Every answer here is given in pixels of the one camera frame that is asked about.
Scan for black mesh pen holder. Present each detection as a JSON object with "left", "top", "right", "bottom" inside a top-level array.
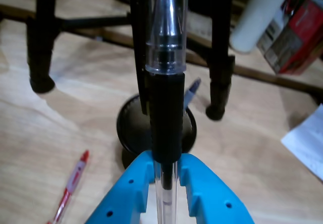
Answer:
[{"left": 116, "top": 94, "right": 197, "bottom": 171}]

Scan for grey grip retractable pen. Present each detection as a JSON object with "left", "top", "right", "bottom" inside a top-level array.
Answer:
[{"left": 183, "top": 77, "right": 202, "bottom": 108}]

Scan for red retractable pen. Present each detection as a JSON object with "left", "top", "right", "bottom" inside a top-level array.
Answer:
[{"left": 46, "top": 150, "right": 90, "bottom": 224}]

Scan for white paper sheet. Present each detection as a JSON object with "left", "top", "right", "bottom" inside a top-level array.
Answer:
[{"left": 281, "top": 102, "right": 323, "bottom": 182}]

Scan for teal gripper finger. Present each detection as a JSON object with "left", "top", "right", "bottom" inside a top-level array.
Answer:
[
  {"left": 87, "top": 151, "right": 155, "bottom": 224},
  {"left": 180, "top": 154, "right": 254, "bottom": 224}
]

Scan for red cardboard box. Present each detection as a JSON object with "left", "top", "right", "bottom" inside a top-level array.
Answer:
[{"left": 257, "top": 0, "right": 323, "bottom": 76}]

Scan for white cylinder roll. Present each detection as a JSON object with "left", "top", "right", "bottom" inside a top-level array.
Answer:
[{"left": 229, "top": 0, "right": 291, "bottom": 53}]

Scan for clear pen with black grip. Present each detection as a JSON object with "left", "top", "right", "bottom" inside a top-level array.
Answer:
[{"left": 130, "top": 0, "right": 189, "bottom": 224}]

